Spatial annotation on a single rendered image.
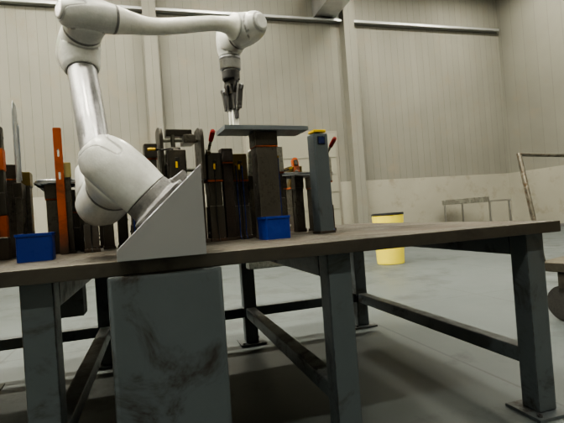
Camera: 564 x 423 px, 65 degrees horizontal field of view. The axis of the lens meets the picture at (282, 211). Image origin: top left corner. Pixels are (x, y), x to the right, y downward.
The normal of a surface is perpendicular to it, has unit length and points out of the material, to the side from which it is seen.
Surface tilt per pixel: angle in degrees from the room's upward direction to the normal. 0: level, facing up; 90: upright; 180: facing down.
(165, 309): 90
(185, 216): 90
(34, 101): 90
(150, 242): 90
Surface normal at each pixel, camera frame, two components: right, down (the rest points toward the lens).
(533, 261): 0.28, -0.04
